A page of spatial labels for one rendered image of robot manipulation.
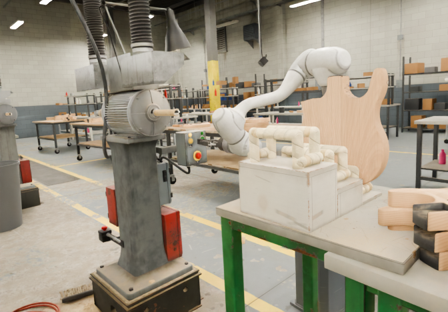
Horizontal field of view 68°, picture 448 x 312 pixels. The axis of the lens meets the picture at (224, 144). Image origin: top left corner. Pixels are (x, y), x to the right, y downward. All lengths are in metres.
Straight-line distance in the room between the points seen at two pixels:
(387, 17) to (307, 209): 12.20
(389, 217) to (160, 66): 1.07
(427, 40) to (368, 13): 2.17
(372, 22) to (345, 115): 11.96
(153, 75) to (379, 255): 1.10
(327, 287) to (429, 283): 1.30
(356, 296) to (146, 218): 1.39
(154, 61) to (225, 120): 0.40
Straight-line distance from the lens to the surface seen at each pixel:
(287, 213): 1.00
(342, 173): 1.13
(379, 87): 1.21
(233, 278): 1.27
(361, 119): 1.23
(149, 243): 2.14
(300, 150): 0.94
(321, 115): 1.31
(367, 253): 0.90
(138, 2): 1.73
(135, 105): 1.79
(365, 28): 13.25
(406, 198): 1.03
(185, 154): 1.96
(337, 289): 2.21
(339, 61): 1.66
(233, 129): 1.51
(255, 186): 1.06
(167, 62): 1.56
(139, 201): 2.03
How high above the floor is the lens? 1.31
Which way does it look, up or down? 8 degrees down
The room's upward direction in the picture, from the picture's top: 3 degrees counter-clockwise
